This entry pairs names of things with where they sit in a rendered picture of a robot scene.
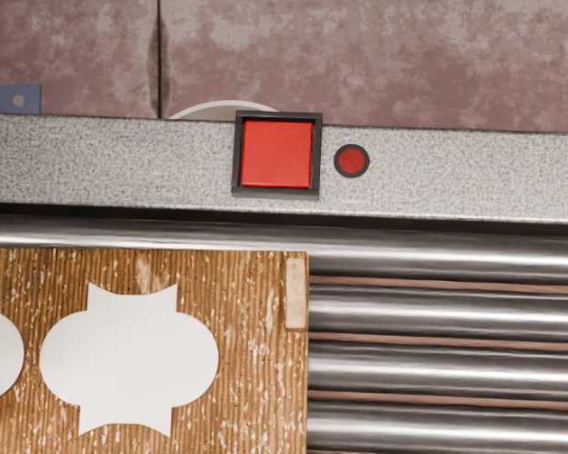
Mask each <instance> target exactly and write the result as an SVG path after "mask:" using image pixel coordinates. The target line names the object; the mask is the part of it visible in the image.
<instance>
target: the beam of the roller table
mask: <svg viewBox="0 0 568 454"><path fill-rule="evenodd" d="M234 126H235V121H212V120H186V119H161V118H134V117H109V116H83V115H57V114H31V113H0V214H13V215H36V216H59V217H82V218H106V219H128V220H151V221H174V222H219V223H242V224H265V225H288V226H311V227H335V228H357V229H380V230H403V231H426V232H471V233H494V234H517V235H540V236H564V237H568V132H522V131H495V130H470V129H444V128H418V127H392V126H366V125H341V124H322V146H321V166H320V187H319V200H318V201H302V200H279V199H255V198H232V194H231V181H232V166H233V153H234ZM346 144H357V145H360V146H362V147H363V148H364V149H365V150H366V151H367V152H368V154H369V157H370V165H369V168H368V169H367V171H366V172H365V173H364V174H363V175H362V176H360V177H357V178H347V177H343V176H341V175H340V174H339V173H338V172H337V171H336V170H335V168H334V155H335V153H336V151H337V150H338V149H339V148H341V147H342V146H343V145H346Z"/></svg>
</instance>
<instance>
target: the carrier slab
mask: <svg viewBox="0 0 568 454"><path fill-rule="evenodd" d="M289 258H292V259H303V260H304V261H305V267H306V282H307V328H306V331H305V332H288V331H286V328H285V321H286V260H287V259H289ZM89 283H91V284H93V285H95V286H97V287H99V288H101V289H103V290H105V291H107V292H110V293H112V294H116V295H151V294H155V293H158V292H159V291H162V290H164V289H166V288H169V287H171V286H174V285H176V284H178V285H179V292H178V311H177V313H184V314H187V315H190V316H192V317H194V318H196V319H198V320H199V321H201V322H202V323H203V324H204V325H205V326H206V327H207V329H208V330H209V331H210V332H211V334H212V335H213V337H214V339H215V342H216V345H217V348H218V353H219V367H218V371H217V374H216V377H215V381H214V382H213V384H212V385H211V386H210V388H209V389H208V390H207V392H206V393H205V394H204V395H203V396H201V397H200V398H199V399H197V400H196V401H195V402H194V403H192V404H188V405H185V406H182V407H178V408H173V409H172V428H171V438H170V437H168V436H166V435H165V434H163V433H161V432H159V431H156V430H154V429H153V428H150V427H147V426H144V425H140V424H110V425H106V426H103V427H101V428H98V429H95V430H93V431H91V432H89V433H87V434H85V435H83V436H81V437H80V436H78V433H79V419H80V406H78V405H74V404H70V403H67V402H65V401H63V400H61V399H60V398H58V397H57V396H56V395H55V394H53V393H52V392H51V391H50V389H49V388H48V387H47V385H46V383H45V381H44V379H43V377H42V374H41V367H40V355H41V346H42V344H43V342H44V340H45V338H46V336H47V334H48V333H49V331H50V330H51V329H52V328H53V326H54V325H55V324H57V323H58V322H59V321H60V320H62V319H63V318H65V317H67V316H69V315H71V314H73V313H78V312H84V311H87V299H88V286H89ZM308 288H309V253H308V252H307V251H277V250H125V249H48V248H0V314H2V315H3V316H4V317H6V318H7V319H9V320H10V321H11V322H13V323H14V324H15V326H16V327H17V328H18V329H19V331H20V333H21V334H22V336H23V340H24V343H25V348H26V360H25V365H24V369H23V373H22V375H21V377H20V378H19V380H18V382H17V383H16V384H15V386H14V387H13V388H12V389H11V390H10V391H9V392H8V393H7V394H6V395H4V396H2V397H1V398H0V454H307V346H308Z"/></svg>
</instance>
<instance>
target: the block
mask: <svg viewBox="0 0 568 454"><path fill-rule="evenodd" d="M285 328H286V331H288V332H305V331H306V328H307V282H306V267H305V261H304V260H303V259H292V258H289V259H287V260H286V321H285Z"/></svg>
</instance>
